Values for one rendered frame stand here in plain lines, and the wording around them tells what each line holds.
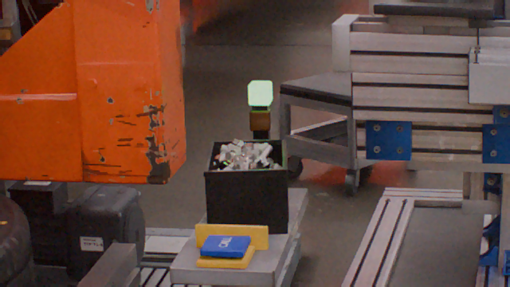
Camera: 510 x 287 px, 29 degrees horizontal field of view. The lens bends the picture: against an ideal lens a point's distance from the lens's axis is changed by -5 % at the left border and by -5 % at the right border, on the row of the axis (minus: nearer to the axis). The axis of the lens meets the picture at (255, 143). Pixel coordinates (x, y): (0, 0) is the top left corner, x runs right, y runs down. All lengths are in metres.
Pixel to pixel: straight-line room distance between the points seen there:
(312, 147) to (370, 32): 1.60
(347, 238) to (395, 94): 1.17
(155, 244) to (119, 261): 0.97
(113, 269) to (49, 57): 0.40
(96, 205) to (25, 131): 0.31
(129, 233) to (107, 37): 0.50
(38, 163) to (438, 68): 0.75
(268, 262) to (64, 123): 0.46
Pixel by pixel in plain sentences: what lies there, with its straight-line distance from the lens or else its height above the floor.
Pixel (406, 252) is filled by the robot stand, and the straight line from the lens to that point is 2.33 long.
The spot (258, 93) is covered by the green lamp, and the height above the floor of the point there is 0.64.
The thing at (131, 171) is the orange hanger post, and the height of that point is 0.55.
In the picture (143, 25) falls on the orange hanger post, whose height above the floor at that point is 0.81.
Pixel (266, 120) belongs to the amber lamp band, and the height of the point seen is 0.59.
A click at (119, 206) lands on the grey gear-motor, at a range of 2.11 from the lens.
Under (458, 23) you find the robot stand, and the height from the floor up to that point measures 0.78.
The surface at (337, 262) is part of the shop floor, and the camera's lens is 2.84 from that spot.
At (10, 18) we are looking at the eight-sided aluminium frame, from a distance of 2.20.
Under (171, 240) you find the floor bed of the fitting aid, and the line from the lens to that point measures 2.83.
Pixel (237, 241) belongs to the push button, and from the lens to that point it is 1.65.
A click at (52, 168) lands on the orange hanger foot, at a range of 1.87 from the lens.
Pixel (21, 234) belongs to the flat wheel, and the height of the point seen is 0.50.
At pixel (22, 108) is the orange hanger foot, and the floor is 0.66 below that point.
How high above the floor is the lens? 1.05
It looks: 15 degrees down
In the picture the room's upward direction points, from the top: 2 degrees counter-clockwise
